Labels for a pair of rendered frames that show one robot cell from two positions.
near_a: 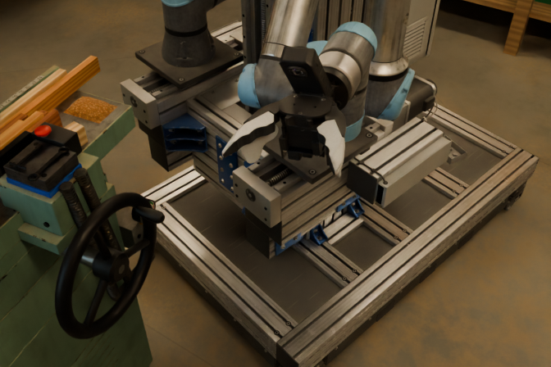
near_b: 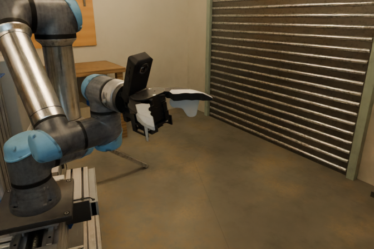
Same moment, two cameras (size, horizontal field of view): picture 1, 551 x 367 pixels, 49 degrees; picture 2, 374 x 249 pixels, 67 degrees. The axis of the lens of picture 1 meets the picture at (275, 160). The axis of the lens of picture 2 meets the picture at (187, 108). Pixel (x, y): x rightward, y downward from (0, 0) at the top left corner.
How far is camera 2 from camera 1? 66 cm
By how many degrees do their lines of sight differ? 61
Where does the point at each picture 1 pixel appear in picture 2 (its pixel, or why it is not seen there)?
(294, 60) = (144, 58)
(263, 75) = (54, 130)
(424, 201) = (70, 230)
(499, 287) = (129, 239)
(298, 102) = (143, 94)
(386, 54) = (77, 113)
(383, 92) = not seen: hidden behind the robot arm
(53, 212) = not seen: outside the picture
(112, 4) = not seen: outside the picture
